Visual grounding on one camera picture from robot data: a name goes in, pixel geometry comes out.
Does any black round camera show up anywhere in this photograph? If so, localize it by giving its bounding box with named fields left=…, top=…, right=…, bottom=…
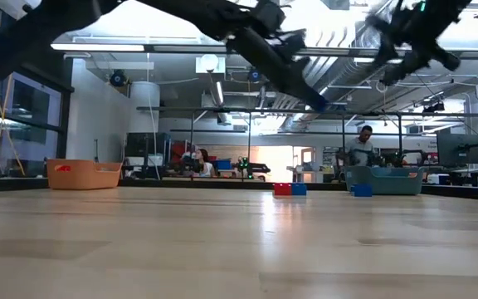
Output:
left=109, top=69, right=129, bottom=88

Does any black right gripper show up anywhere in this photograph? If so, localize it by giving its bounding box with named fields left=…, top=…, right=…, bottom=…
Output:
left=365, top=0, right=473, bottom=86

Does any black framed glass partition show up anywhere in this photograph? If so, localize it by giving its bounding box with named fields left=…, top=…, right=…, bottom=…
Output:
left=0, top=53, right=76, bottom=179

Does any white ceiling lamp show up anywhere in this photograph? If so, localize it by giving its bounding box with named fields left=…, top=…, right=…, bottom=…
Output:
left=195, top=53, right=227, bottom=75

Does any black horizontal frame beam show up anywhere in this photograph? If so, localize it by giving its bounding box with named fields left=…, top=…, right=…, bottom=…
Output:
left=50, top=41, right=478, bottom=60

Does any black camera with blue lens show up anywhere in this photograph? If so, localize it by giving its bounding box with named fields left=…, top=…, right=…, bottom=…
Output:
left=246, top=66, right=264, bottom=83

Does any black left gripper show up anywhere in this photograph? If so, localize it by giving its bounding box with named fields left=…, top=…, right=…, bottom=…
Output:
left=204, top=0, right=330, bottom=113

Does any dark computer monitor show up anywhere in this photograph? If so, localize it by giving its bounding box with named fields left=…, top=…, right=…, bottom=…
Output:
left=437, top=132, right=478, bottom=167

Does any black background workstation frame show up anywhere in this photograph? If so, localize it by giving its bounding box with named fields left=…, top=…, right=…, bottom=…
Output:
left=137, top=105, right=478, bottom=182

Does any white LED light bar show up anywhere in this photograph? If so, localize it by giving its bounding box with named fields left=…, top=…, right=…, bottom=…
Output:
left=50, top=42, right=145, bottom=52

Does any yellow cable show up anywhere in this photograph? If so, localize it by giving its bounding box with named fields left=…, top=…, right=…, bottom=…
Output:
left=0, top=0, right=27, bottom=179

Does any orange plastic bin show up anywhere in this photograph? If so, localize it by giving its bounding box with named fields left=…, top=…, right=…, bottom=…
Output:
left=46, top=159, right=123, bottom=191

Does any black aluminium table frame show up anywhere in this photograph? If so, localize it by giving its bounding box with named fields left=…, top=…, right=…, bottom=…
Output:
left=0, top=176, right=478, bottom=203

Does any person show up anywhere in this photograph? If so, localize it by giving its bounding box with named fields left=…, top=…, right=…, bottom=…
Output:
left=344, top=125, right=376, bottom=168
left=193, top=148, right=216, bottom=179

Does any dark teal plastic bin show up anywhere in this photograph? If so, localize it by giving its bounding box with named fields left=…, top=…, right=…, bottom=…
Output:
left=344, top=165, right=426, bottom=196

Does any black equipment cabinet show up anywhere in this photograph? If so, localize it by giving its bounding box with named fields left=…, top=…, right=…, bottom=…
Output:
left=124, top=132, right=172, bottom=168

